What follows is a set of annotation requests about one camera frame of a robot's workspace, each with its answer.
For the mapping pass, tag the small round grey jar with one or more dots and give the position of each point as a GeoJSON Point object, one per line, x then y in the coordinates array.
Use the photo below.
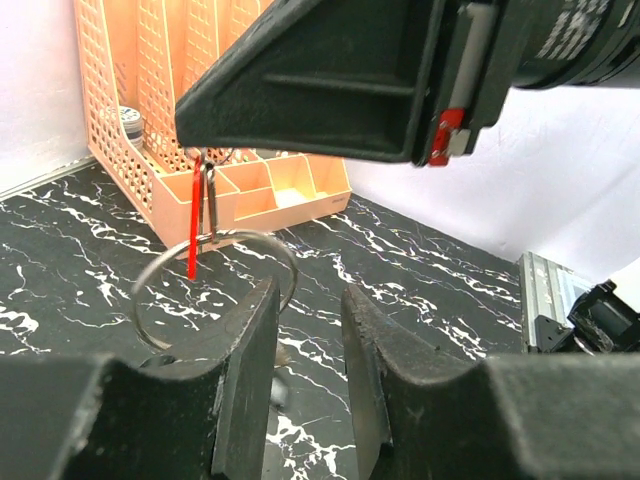
{"type": "Point", "coordinates": [131, 120]}

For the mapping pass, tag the orange plastic file organizer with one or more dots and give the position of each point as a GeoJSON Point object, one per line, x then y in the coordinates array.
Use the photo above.
{"type": "Point", "coordinates": [160, 135]}

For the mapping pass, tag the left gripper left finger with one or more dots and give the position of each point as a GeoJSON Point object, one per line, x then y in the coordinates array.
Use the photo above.
{"type": "Point", "coordinates": [198, 411]}

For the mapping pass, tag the aluminium frame rail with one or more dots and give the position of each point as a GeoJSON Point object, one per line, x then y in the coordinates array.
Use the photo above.
{"type": "Point", "coordinates": [548, 293]}

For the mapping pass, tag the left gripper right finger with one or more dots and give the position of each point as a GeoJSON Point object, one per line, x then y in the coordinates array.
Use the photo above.
{"type": "Point", "coordinates": [418, 412]}

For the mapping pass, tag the red plastic key tag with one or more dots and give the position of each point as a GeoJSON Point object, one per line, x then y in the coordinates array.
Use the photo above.
{"type": "Point", "coordinates": [196, 210]}

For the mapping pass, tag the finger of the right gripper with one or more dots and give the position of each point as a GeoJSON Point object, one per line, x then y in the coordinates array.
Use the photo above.
{"type": "Point", "coordinates": [340, 78]}

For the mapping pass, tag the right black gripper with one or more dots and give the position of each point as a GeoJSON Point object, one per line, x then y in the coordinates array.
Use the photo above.
{"type": "Point", "coordinates": [478, 50]}

